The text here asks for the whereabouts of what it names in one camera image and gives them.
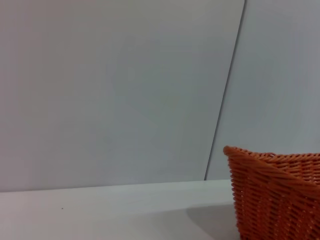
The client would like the orange woven plastic basket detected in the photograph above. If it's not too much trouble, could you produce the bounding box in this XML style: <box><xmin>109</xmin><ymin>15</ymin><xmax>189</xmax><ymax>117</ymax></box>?
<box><xmin>223</xmin><ymin>145</ymin><xmax>320</xmax><ymax>240</ymax></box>

